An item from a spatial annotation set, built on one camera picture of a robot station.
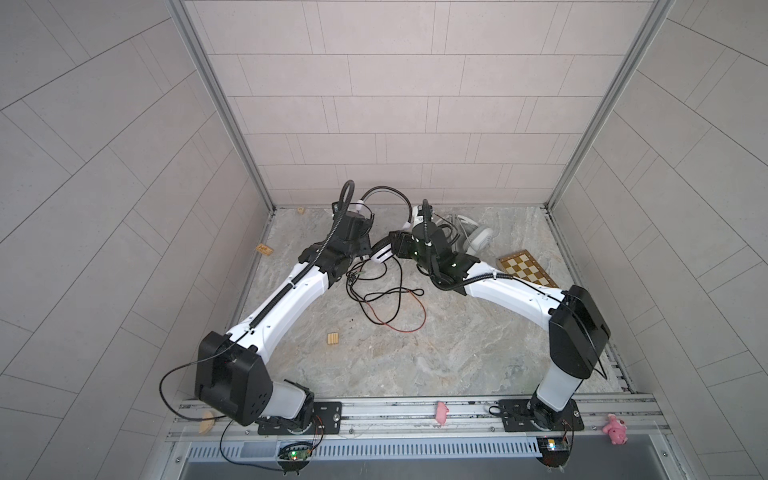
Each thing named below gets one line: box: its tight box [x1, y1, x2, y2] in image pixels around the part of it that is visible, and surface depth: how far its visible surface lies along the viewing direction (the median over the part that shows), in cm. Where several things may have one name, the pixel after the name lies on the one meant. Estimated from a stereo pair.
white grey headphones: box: [435, 214, 493, 255], surface depth 96 cm
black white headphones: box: [349, 186, 412, 263], surface depth 81 cm
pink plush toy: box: [602, 413, 628, 445], surface depth 69 cm
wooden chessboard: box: [496, 249, 559, 288], surface depth 98 cm
